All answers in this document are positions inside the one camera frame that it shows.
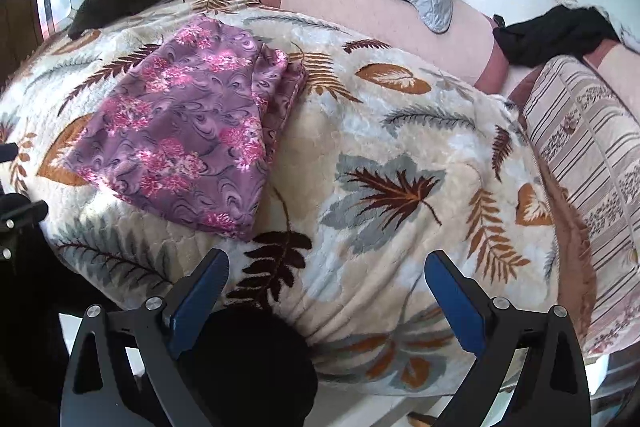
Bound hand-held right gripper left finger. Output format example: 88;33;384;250
60;248;231;427

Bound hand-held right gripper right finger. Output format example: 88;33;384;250
424;249;591;427

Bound purple floral garment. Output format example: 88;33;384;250
65;14;308;243

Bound leaf print fleece blanket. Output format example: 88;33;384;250
0;0;598;398

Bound striped beige cushion cover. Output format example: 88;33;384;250
520;54;640;355

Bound black cloth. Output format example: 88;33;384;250
492;5;621;68

